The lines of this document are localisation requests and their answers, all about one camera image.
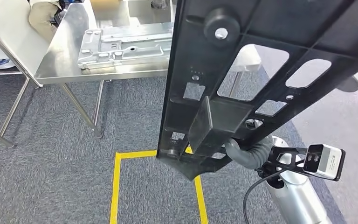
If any black plastic panel part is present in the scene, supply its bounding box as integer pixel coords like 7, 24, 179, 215
156, 0, 358, 182

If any stainless steel workbench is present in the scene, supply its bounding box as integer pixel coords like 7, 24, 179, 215
34, 0, 262, 139

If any stamped grey metal plate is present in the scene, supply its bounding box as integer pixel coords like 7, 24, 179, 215
77, 22, 175, 70

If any person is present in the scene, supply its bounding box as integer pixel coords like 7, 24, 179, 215
28, 0, 63, 43

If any black round stanchion base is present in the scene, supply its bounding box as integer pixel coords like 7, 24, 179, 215
336, 77, 358, 93

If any white blue sneaker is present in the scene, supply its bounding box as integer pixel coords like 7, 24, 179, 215
0, 58, 16, 71

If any black camera bracket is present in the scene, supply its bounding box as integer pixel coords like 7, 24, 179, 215
256, 146, 310, 189

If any black camera cable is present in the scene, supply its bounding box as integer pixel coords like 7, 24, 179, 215
243, 168, 286, 224

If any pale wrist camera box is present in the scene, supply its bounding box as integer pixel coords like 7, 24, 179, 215
302, 143, 346, 182

